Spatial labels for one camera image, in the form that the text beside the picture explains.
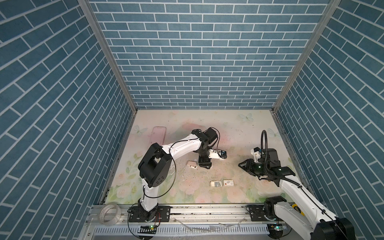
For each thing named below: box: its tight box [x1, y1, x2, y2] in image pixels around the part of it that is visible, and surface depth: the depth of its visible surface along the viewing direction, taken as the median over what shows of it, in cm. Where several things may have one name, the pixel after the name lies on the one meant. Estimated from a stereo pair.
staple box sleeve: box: [223, 179, 234, 186], surface depth 84 cm
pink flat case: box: [150, 126, 167, 146], surface depth 105 cm
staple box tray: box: [210, 180, 223, 188], surface depth 85 cm
